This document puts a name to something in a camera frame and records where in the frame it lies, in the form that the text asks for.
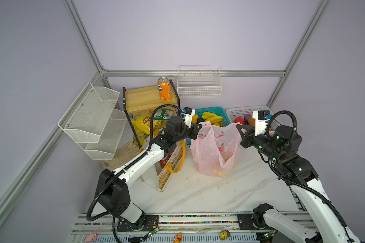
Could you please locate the orange soda can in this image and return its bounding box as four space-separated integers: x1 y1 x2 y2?
157 77 172 101

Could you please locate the white mesh two-tier rack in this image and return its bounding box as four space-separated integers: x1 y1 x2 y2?
58 83 127 161

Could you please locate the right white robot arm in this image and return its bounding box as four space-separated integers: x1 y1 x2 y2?
236 110 360 243

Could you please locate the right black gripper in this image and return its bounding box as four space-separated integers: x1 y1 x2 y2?
234 121 279 163

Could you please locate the aluminium rail base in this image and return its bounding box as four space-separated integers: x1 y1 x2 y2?
67 169 332 243

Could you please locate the white wire wall basket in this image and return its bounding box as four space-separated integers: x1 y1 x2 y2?
176 65 223 98

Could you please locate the pink plastic grocery bag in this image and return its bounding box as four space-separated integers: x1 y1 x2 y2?
190 121 241 177

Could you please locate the yellow banana bunch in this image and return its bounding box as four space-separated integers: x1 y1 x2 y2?
201 112 223 127

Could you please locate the brown potato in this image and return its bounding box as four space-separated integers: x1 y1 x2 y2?
247 117 256 126

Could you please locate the teal plastic fruit basket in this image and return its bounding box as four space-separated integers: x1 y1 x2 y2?
185 106 232 145

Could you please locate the white plastic vegetable basket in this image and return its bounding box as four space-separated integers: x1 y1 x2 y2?
226 105 274 121

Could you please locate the red cola can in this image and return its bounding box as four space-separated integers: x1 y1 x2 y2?
159 153 172 169

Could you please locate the yellow chips bag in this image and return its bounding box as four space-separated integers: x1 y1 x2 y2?
131 112 160 135

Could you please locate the red tomato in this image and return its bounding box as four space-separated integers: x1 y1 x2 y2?
234 117 245 125

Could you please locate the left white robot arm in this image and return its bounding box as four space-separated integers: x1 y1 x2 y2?
86 107 202 230

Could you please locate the green snack bag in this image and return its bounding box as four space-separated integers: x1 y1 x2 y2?
153 108 175 120

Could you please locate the wooden three-tier shelf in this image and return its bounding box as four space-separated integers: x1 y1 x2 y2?
122 80 180 147

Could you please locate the white canvas tote bag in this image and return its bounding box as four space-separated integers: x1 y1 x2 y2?
142 140 187 192

